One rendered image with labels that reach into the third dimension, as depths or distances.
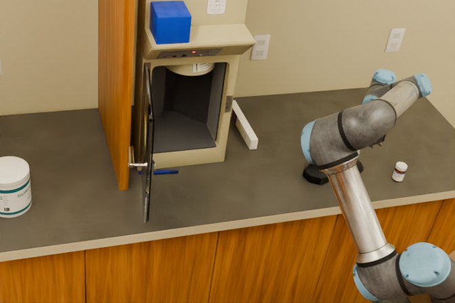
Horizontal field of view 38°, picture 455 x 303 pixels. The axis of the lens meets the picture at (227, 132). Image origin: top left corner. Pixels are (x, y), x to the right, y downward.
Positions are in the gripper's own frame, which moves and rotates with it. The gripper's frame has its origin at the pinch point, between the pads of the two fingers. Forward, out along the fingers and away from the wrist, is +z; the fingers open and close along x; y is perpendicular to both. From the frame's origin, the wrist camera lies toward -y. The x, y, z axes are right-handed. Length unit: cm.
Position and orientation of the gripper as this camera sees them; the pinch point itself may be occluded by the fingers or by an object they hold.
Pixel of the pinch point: (357, 151)
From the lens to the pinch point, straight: 246.9
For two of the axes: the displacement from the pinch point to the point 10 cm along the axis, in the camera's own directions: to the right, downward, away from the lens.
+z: -1.1, 7.9, 6.0
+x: 8.2, -2.7, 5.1
